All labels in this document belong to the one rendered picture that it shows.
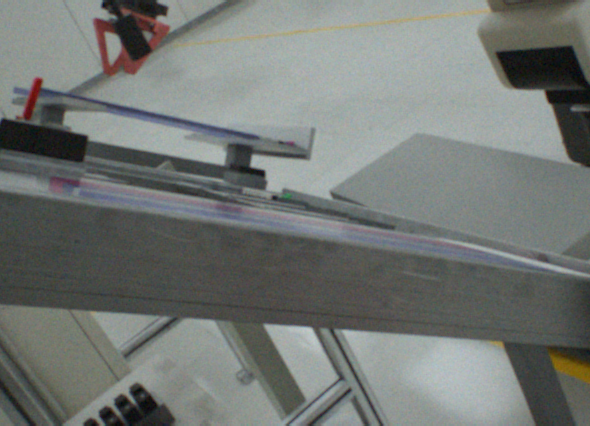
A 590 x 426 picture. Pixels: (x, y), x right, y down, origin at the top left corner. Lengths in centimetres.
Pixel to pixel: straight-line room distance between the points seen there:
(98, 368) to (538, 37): 136
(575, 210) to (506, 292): 54
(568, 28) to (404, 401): 98
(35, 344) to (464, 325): 153
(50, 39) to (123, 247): 830
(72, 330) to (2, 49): 678
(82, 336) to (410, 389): 85
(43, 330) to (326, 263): 154
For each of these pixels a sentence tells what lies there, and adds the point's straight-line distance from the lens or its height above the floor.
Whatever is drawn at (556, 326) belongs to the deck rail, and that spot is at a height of 77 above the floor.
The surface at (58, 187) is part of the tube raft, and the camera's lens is 55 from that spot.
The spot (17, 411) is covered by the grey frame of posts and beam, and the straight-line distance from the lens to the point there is 122.
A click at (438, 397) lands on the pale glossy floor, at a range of 183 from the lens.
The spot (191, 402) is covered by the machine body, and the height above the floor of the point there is 62.
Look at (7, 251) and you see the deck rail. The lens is 42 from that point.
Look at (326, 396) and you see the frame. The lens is 145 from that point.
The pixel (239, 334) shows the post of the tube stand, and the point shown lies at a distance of 157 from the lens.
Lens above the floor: 119
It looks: 23 degrees down
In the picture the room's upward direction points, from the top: 27 degrees counter-clockwise
